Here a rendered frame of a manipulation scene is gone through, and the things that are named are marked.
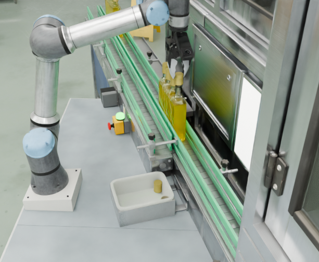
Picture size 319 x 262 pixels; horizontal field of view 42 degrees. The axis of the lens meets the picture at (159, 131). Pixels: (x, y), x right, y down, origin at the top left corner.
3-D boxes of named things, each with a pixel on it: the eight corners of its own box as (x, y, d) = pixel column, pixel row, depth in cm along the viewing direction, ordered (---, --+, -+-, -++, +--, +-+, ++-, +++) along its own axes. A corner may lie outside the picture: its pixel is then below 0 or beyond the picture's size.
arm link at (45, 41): (19, 42, 133) (165, -6, 131) (24, 30, 142) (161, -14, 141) (35, 73, 139) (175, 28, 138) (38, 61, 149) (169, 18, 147)
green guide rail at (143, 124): (155, 153, 174) (155, 138, 169) (152, 154, 173) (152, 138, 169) (89, 16, 312) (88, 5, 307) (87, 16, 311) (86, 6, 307)
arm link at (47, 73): (26, 153, 169) (29, 22, 141) (30, 133, 181) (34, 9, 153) (57, 155, 171) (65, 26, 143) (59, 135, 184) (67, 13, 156)
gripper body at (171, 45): (182, 49, 168) (183, 20, 161) (190, 57, 162) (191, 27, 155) (164, 51, 166) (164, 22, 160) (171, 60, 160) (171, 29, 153)
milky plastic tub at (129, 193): (175, 214, 163) (176, 197, 158) (119, 226, 158) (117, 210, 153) (162, 185, 177) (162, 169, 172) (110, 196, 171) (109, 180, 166)
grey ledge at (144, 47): (192, 127, 208) (193, 107, 202) (176, 129, 206) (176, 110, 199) (143, 52, 283) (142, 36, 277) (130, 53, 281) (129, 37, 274)
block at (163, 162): (173, 170, 176) (174, 157, 172) (152, 174, 173) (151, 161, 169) (170, 165, 178) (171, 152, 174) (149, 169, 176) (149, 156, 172)
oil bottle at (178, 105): (185, 140, 182) (187, 97, 170) (173, 143, 181) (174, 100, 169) (180, 133, 186) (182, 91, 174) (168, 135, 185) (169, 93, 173)
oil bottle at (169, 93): (180, 133, 187) (182, 91, 175) (168, 135, 185) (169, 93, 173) (176, 126, 191) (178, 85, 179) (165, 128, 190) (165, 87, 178)
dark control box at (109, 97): (117, 106, 231) (116, 92, 226) (103, 108, 229) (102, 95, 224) (114, 99, 238) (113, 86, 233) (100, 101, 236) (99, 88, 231)
